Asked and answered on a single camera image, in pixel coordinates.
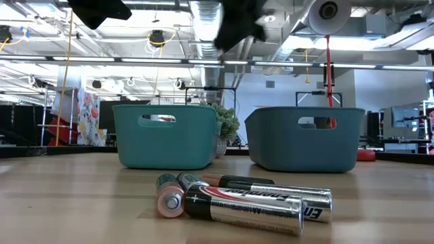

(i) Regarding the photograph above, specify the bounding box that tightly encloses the red panel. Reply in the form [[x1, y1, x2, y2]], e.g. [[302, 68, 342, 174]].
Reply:
[[47, 115, 79, 147]]

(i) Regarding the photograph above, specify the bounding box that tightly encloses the grey monitor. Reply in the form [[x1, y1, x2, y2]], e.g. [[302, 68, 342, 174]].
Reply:
[[391, 106, 421, 130]]

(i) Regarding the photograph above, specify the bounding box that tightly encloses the copper black Duracell battery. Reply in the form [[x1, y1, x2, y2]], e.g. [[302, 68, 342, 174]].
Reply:
[[201, 173, 276, 189]]

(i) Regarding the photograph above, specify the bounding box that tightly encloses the silver Energizer AA battery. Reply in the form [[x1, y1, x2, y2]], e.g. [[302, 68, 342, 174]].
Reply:
[[184, 184, 304, 237], [226, 182, 334, 224]]

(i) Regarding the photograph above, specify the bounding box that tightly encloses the green plastic bin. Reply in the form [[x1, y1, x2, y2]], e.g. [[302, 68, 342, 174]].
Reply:
[[112, 104, 222, 171]]

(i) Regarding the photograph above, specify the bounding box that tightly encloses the blue plastic bin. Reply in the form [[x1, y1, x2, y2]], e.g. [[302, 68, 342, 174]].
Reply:
[[244, 106, 366, 174]]

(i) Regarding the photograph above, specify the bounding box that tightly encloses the black partition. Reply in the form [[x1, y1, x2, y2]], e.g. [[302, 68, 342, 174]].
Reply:
[[0, 103, 45, 147]]

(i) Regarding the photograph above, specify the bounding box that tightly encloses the red desk lamp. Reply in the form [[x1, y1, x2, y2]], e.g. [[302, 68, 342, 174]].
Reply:
[[307, 0, 376, 162]]

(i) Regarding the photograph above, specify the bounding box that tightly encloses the metal rack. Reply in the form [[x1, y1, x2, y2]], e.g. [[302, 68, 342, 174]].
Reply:
[[37, 86, 78, 147]]

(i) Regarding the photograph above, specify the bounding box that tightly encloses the green copper AA battery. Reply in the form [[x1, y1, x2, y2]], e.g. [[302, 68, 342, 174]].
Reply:
[[155, 173, 186, 219], [176, 171, 210, 192]]

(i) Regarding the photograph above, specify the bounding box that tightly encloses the black monitor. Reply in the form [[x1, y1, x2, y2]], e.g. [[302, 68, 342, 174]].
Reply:
[[98, 99, 152, 136]]

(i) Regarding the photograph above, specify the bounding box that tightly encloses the black ceiling device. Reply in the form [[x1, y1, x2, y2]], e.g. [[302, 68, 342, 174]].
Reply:
[[0, 24, 14, 44]]

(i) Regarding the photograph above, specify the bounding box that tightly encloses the black ceiling dome camera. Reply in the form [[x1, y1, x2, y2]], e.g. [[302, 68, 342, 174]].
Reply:
[[148, 29, 167, 48]]

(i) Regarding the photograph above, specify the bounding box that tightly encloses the small green potted plant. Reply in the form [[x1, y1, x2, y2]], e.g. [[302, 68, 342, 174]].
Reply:
[[208, 102, 241, 159]]

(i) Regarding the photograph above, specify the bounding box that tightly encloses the yellow cable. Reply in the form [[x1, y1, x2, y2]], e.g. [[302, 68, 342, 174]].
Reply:
[[55, 9, 76, 147]]

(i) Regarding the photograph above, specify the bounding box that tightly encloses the silver ventilation duct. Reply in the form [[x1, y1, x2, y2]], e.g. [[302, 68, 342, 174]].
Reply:
[[189, 0, 227, 106]]

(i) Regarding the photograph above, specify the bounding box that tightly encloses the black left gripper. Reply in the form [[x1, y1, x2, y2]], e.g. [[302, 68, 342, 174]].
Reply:
[[212, 0, 269, 52]]

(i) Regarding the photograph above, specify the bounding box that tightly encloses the floral banner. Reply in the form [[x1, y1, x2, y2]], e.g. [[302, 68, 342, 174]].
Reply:
[[76, 87, 108, 147]]

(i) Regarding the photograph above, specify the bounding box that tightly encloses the overhead light bar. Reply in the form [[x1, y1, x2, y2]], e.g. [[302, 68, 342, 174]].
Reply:
[[0, 55, 434, 72]]

